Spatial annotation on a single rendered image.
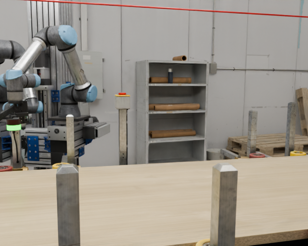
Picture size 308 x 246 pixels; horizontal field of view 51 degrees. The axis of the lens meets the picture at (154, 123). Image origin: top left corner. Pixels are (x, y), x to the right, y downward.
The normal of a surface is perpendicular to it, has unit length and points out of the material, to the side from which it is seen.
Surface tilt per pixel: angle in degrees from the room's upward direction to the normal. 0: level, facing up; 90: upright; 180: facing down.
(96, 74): 90
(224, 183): 90
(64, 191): 90
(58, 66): 90
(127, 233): 0
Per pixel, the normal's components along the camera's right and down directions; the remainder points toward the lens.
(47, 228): 0.00, -0.99
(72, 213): 0.23, 0.13
